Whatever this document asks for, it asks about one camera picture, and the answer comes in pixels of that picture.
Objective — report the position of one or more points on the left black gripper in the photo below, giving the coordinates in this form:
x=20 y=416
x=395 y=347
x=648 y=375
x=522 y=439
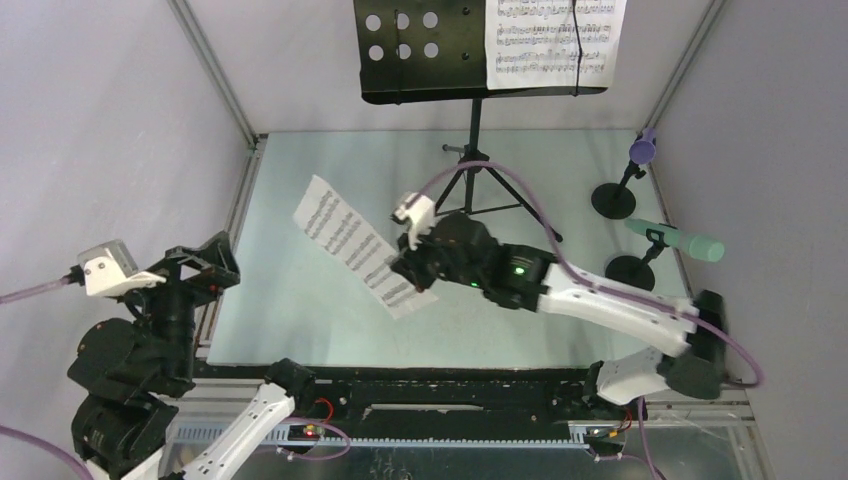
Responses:
x=217 y=258

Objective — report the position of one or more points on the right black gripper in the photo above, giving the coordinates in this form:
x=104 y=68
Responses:
x=408 y=263

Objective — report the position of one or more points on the white sheet music page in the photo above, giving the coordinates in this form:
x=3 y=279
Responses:
x=552 y=43
x=343 y=233

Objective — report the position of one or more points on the black music stand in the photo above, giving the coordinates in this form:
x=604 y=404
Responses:
x=427 y=51

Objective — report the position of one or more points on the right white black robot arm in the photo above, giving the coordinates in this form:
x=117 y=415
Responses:
x=678 y=356

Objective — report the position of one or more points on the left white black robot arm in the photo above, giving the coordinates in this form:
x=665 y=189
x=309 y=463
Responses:
x=133 y=370

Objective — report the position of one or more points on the black round microphone stand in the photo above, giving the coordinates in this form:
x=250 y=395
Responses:
x=614 y=200
x=635 y=271

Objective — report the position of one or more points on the purple toy microphone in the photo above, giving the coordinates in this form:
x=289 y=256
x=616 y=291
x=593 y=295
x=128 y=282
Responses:
x=643 y=150

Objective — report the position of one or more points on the green toy microphone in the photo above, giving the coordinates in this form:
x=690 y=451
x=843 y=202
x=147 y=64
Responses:
x=697 y=246

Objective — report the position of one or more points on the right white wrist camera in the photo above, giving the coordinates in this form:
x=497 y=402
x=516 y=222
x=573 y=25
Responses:
x=416 y=213

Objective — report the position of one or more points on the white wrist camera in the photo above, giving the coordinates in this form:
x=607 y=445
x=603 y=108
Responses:
x=110 y=271
x=416 y=213

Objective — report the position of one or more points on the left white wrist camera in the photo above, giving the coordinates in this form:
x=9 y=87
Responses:
x=110 y=271

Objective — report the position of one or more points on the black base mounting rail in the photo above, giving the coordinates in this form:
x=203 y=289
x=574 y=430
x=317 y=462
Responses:
x=468 y=408

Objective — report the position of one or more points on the aluminium frame rail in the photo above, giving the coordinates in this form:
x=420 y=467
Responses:
x=255 y=143

